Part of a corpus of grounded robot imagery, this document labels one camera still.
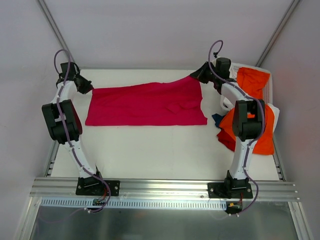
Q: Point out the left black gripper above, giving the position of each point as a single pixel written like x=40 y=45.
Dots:
x=83 y=85

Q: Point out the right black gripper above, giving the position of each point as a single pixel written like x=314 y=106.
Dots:
x=200 y=74

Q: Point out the magenta t shirt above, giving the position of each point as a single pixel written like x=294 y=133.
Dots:
x=176 y=103

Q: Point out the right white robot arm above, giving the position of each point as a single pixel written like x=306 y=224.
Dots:
x=248 y=125

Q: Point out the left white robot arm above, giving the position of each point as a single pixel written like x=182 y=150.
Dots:
x=64 y=124

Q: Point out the white t shirt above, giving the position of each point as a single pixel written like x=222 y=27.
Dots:
x=252 y=82

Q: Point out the white laundry basket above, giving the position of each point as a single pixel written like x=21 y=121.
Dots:
x=226 y=105

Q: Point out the left aluminium frame post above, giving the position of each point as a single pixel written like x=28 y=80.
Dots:
x=53 y=25

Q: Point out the aluminium frame post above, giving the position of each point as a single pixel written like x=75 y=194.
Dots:
x=53 y=25
x=278 y=30

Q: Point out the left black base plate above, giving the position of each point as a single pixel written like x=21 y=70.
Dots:
x=110 y=187

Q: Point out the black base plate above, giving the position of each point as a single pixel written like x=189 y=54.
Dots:
x=110 y=187
x=220 y=190

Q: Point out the aluminium mounting rail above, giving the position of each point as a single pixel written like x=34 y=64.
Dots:
x=159 y=189

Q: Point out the right aluminium frame post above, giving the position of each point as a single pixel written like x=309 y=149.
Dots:
x=278 y=30

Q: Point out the white slotted cable duct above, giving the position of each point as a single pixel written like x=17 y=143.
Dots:
x=121 y=203

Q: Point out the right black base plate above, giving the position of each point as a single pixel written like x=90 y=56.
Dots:
x=220 y=190

